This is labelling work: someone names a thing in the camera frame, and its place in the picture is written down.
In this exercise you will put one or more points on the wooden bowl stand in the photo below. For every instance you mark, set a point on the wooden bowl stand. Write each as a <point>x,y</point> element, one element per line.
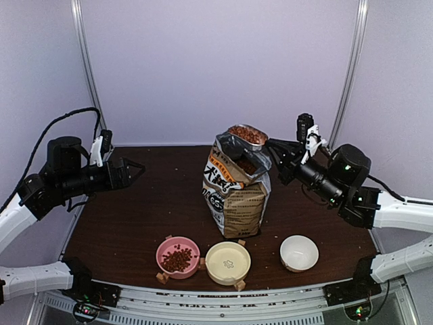
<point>202,266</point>

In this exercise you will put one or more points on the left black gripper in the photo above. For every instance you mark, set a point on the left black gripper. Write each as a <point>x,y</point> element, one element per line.
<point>122,180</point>

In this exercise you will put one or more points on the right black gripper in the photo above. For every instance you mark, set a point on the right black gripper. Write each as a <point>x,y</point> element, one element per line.
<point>286,165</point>

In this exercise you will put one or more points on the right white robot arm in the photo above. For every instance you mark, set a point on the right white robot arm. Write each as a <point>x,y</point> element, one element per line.
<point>340,185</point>

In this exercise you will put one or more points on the right aluminium frame post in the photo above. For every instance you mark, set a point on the right aluminium frame post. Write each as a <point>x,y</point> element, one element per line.
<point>354,57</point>

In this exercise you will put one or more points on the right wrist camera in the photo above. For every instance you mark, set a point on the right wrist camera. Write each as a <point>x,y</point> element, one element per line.
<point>309,136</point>

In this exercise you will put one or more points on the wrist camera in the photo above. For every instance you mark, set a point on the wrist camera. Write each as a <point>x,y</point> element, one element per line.
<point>100,147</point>
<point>309,136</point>

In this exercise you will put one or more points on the brown kibble in bag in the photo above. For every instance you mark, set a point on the brown kibble in bag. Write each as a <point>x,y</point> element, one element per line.
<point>247,166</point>

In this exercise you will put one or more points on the brown dog food bag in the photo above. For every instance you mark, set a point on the brown dog food bag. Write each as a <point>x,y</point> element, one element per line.
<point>237,201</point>

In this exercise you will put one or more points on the yellow pet bowl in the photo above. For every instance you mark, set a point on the yellow pet bowl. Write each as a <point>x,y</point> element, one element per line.
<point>227,263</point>

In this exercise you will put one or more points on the front aluminium rail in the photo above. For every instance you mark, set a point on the front aluminium rail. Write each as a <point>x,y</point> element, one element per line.
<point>297,305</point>

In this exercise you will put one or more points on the brown kibble in pink bowl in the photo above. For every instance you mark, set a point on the brown kibble in pink bowl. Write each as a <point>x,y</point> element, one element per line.
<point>177,260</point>

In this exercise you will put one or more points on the left aluminium frame post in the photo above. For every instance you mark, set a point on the left aluminium frame post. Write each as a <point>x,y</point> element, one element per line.
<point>79,25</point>

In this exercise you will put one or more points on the metal food scoop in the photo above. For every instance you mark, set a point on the metal food scoop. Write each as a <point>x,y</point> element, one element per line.
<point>250,146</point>

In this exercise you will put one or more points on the brown kibble in scoop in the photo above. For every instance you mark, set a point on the brown kibble in scoop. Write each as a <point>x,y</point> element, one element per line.
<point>248,134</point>

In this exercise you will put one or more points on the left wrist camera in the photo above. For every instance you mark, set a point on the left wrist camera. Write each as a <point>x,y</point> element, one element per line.
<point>100,147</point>

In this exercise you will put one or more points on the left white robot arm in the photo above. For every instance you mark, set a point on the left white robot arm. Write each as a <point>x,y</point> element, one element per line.
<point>70,171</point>

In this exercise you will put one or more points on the aluminium frame post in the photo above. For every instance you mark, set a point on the aluminium frame post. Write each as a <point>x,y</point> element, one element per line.
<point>354,57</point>
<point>79,25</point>

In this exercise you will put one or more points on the pink pet bowl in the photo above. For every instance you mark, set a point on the pink pet bowl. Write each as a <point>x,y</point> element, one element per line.
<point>167,246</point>

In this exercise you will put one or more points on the white ceramic bowl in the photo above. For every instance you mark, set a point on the white ceramic bowl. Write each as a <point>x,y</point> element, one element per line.
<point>298,253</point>

